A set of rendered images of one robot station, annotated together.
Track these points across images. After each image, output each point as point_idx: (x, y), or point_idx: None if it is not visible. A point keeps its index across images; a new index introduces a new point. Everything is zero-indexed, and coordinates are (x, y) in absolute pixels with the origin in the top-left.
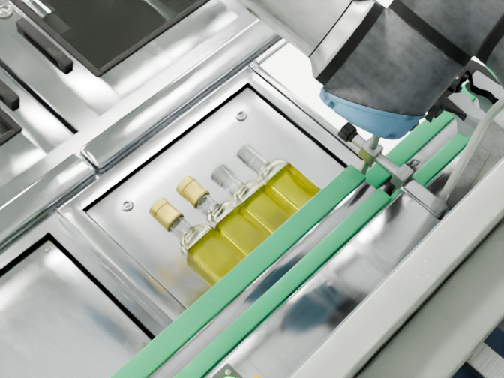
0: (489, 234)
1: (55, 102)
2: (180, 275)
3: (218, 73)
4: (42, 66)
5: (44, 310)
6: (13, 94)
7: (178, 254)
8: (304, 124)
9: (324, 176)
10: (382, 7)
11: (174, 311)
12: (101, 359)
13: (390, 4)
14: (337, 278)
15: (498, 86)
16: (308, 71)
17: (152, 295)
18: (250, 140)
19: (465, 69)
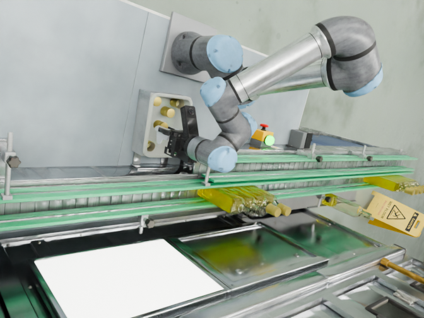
0: None
1: (352, 308)
2: (268, 235)
3: (252, 293)
4: None
5: (320, 248)
6: (382, 317)
7: (269, 239)
8: (202, 259)
9: (195, 243)
10: (202, 141)
11: (269, 227)
12: (293, 236)
13: (241, 67)
14: None
15: (160, 127)
16: (190, 279)
17: (279, 231)
18: (233, 262)
19: (172, 129)
